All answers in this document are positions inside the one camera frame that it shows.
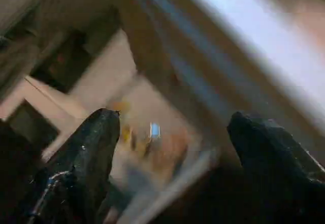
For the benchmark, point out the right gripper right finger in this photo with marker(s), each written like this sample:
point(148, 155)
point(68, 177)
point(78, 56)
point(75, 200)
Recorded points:
point(279, 158)

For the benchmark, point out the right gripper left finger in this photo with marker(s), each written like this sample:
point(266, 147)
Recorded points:
point(81, 168)

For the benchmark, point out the white plastic table top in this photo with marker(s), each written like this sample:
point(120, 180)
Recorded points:
point(264, 36)

